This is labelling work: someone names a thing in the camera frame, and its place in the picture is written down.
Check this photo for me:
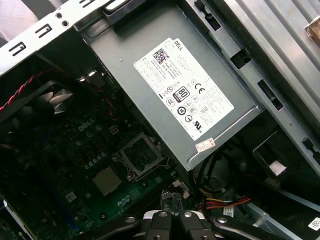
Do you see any square brown base plate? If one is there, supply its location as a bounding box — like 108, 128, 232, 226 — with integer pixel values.
303, 16, 320, 47

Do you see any grey optical drive bay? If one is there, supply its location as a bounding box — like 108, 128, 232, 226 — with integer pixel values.
246, 184, 320, 240

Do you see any dark green motherboard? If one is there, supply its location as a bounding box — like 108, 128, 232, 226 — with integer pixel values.
0, 72, 201, 240

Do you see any black case fan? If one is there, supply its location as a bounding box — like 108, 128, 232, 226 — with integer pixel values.
0, 79, 76, 151

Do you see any grey power supply white label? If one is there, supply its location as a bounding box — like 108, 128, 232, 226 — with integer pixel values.
73, 4, 266, 172

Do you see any red black twisted wire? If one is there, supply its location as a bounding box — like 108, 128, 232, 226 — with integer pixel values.
0, 69, 73, 113

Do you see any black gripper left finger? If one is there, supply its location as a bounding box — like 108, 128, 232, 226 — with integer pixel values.
95, 193, 174, 240

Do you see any thin metal locking lever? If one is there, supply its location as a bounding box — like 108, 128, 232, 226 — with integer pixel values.
157, 154, 173, 169

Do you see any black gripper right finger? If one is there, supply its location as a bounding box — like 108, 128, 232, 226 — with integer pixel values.
173, 193, 274, 240

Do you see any orange yellow red wire bundle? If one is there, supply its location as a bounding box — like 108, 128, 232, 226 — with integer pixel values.
193, 174, 252, 213

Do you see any black open PC case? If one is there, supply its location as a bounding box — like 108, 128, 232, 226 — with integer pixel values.
0, 0, 320, 240

